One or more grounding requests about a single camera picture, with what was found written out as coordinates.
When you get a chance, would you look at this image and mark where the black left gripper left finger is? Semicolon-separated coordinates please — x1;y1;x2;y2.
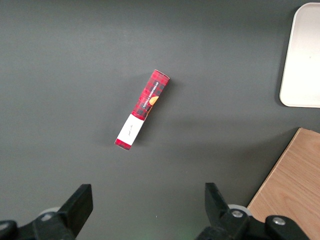
0;183;94;240

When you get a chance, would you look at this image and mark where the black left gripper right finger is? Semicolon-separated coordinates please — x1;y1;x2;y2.
194;182;311;240

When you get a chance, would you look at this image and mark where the white plastic tray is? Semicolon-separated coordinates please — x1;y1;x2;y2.
279;2;320;109

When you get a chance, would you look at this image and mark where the light wooden board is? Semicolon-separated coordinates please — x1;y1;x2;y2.
246;127;320;240

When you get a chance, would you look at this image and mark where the red plaid shortbread box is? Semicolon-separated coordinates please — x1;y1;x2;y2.
114;69;171;152

